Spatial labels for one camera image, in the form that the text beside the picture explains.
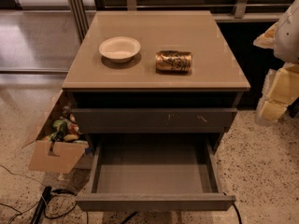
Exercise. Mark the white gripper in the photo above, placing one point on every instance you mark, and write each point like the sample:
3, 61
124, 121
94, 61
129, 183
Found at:
288, 36

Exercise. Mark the grey drawer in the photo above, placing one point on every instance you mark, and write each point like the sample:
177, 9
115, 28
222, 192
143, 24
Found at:
154, 172
154, 120

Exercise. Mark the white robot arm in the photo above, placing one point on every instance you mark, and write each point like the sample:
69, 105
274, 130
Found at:
286, 40

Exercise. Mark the grey drawer cabinet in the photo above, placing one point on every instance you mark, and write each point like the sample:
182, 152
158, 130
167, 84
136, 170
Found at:
215, 81

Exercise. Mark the grey top drawer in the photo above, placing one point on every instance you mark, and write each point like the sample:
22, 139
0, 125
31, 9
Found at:
154, 120

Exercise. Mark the gold drink can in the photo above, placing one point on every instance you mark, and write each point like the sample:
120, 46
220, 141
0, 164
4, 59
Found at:
174, 61

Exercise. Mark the white paper bowl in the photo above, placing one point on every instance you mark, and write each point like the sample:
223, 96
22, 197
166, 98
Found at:
120, 49

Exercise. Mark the snack packets in box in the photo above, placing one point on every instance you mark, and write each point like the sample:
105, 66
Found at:
65, 129

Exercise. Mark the cardboard box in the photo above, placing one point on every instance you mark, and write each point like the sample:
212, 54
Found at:
57, 157

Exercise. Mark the black power strip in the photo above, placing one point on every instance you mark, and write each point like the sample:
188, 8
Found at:
41, 205

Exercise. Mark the metal railing frame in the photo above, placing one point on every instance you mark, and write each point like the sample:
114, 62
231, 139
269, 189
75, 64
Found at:
249, 16

